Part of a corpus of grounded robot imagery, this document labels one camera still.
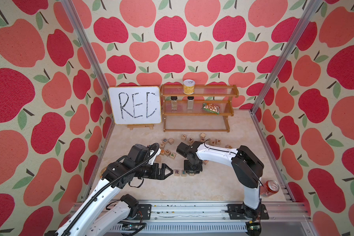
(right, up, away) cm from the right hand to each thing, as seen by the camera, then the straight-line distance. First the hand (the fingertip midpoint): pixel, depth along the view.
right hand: (189, 175), depth 87 cm
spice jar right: (+2, +45, +10) cm, 46 cm away
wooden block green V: (-17, +16, +11) cm, 26 cm away
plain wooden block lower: (-19, +8, +7) cm, 22 cm away
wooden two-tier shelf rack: (+18, +50, +32) cm, 62 cm away
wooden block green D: (+1, +1, -1) cm, 2 cm away
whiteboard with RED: (-36, +44, +14) cm, 59 cm away
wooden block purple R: (-8, +2, -1) cm, 8 cm away
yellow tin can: (0, +54, +1) cm, 54 cm away
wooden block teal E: (-3, +2, -2) cm, 5 cm away
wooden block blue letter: (-16, +20, +13) cm, 28 cm away
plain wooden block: (+12, +23, +18) cm, 31 cm away
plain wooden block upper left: (-11, +19, +14) cm, 26 cm away
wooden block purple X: (+2, +19, +14) cm, 24 cm away
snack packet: (+17, +41, +8) cm, 45 cm away
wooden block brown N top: (-3, +21, +15) cm, 26 cm away
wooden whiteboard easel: (-41, +29, +20) cm, 54 cm away
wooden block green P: (-10, +10, +6) cm, 16 cm away
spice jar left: (-9, +45, +9) cm, 47 cm away
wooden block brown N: (+21, +18, +12) cm, 31 cm away
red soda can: (+39, -1, -15) cm, 42 cm away
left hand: (-13, +7, -20) cm, 25 cm away
